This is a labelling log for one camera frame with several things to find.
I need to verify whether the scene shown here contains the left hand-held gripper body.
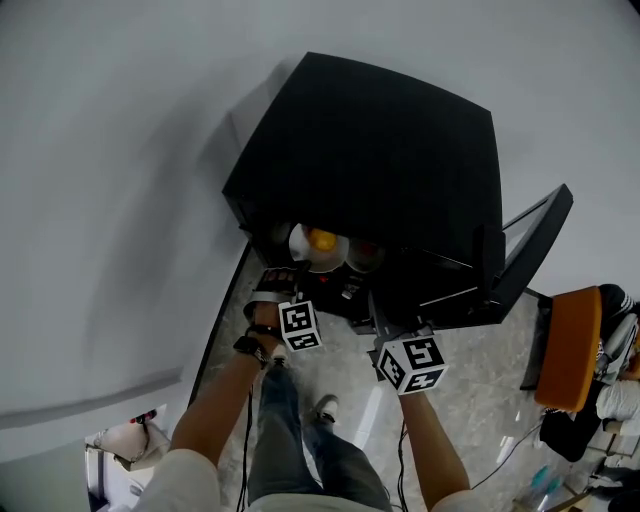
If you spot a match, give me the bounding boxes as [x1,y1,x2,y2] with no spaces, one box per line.
[243,268,323,353]

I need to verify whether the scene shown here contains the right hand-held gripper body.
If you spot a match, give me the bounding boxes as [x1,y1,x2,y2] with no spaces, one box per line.
[368,324,450,396]

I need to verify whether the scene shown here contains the white round plate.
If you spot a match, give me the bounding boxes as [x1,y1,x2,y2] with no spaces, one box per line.
[288,223,350,274]

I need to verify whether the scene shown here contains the yellow-brown potato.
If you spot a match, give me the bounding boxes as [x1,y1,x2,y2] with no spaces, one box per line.
[308,227,337,252]

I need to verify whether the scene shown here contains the black mini fridge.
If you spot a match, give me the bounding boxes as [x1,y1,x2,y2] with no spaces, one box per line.
[222,51,575,335]

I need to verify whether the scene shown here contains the person's right forearm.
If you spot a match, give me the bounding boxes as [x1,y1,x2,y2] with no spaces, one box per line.
[397,392,472,501]

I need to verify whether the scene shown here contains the person's left forearm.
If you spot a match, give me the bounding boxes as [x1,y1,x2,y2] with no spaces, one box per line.
[169,314,281,469]

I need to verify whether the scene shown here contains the bowl with red contents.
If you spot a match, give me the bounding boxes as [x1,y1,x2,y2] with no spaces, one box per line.
[346,237,387,274]

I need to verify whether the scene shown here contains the blue jeans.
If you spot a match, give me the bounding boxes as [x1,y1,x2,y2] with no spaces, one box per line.
[247,367,394,512]

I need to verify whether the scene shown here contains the cream shirt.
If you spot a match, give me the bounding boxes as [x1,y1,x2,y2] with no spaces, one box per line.
[132,447,501,512]

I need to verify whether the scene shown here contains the white handbag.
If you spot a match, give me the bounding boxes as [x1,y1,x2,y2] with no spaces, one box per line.
[94,419,171,474]

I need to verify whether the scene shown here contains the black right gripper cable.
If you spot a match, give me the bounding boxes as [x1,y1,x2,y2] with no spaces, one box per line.
[396,419,409,512]

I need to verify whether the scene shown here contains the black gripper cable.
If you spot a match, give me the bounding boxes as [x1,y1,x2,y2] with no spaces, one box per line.
[235,389,254,512]
[396,419,409,512]

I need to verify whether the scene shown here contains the thin black floor cable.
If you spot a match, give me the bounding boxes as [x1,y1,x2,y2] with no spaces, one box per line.
[472,422,544,491]

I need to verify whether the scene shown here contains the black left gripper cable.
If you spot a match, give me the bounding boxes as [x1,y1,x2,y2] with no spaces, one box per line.
[235,389,254,512]

